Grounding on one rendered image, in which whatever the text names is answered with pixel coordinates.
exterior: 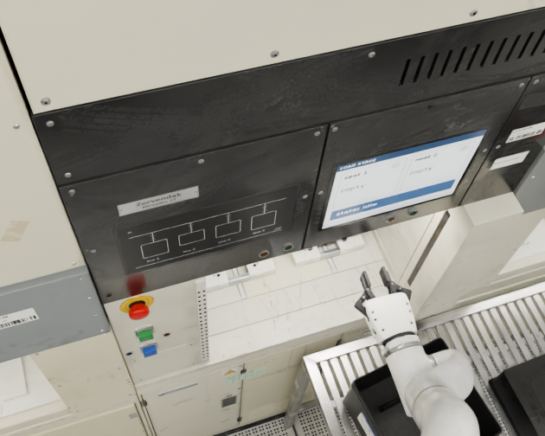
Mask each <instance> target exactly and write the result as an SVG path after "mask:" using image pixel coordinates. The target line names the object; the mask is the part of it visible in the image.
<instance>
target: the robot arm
mask: <svg viewBox="0 0 545 436"><path fill-rule="evenodd" d="M379 274H380V276H381V280H382V282H383V284H384V286H385V287H387V288H388V295H386V296H381V297H378V298H376V297H375V295H374V293H373V292H372V291H371V288H370V287H371V283H370V280H369V276H368V274H367V272H366V271H362V275H361V277H360V280H361V283H362V287H363V290H364V292H363V294H362V296H361V297H360V298H359V299H358V300H357V301H356V303H355V305H354V307H355V308H356V309H357V310H359V311H360V312H361V313H362V314H363V316H364V318H365V320H366V322H367V325H368V327H369V329H370V331H371V333H372V335H373V337H374V338H375V340H376V341H377V343H378V344H379V346H382V345H383V347H385V348H384V350H383V351H381V356H382V357H384V356H385V357H386V361H387V363H388V367H389V369H390V372H391V375H392V377H393V379H394V384H395V386H396V388H397V391H398V393H399V396H400V398H401V402H402V405H403V407H404V409H405V412H406V414H407V416H408V417H413V418H414V421H415V423H416V425H417V426H418V428H419V429H420V431H421V436H480V433H479V425H478V419H477V417H476V415H475V414H474V412H473V411H472V409H471V408H470V407H469V406H468V404H467V403H466V402H465V399H466V398H467V397H468V396H469V394H470V393H471V391H472V389H473V385H474V375H473V371H472V368H471V365H470V363H469V361H468V360H467V359H466V357H465V356H464V355H463V354H462V353H460V352H459V351H458V350H456V349H446V350H442V351H440V352H437V353H434V354H431V355H427V354H426V353H425V351H424V350H423V347H422V344H421V342H420V339H419V337H418V336H416V334H417V328H416V323H415V320H414V314H413V311H412V308H411V305H410V303H409V302H410V298H411V294H412V291H411V290H409V289H407V288H402V287H401V286H399V285H397V284H396V283H395V282H394V281H392V279H391V278H390V275H389V273H388V271H386V269H385V266H382V267H381V270H380V271H379ZM366 299H367V302H366V303H365V305H366V306H365V307H364V306H363V305H362V304H363V303H364V302H365V300H366Z"/></svg>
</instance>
